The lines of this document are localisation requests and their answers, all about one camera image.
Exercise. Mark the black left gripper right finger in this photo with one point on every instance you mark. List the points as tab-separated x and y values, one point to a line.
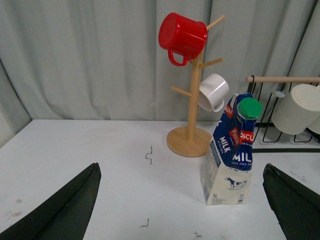
296	207

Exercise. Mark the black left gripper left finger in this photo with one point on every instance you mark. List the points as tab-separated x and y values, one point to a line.
63	216

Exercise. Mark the blue milk carton green cap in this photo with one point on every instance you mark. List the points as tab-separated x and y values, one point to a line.
226	173

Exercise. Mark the cream ribbed cup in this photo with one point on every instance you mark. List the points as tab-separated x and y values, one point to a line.
297	110

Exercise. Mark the wooden mug tree stand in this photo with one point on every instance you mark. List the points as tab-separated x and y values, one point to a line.
191	141

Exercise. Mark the white ceramic mug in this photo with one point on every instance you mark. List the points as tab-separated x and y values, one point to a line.
212	92

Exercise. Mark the grey curtain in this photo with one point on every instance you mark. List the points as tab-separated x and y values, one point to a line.
101	59

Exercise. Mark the red enamel mug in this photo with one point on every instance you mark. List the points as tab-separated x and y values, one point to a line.
182	37

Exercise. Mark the black wire dish rack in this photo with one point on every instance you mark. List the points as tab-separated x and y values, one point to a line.
268	139

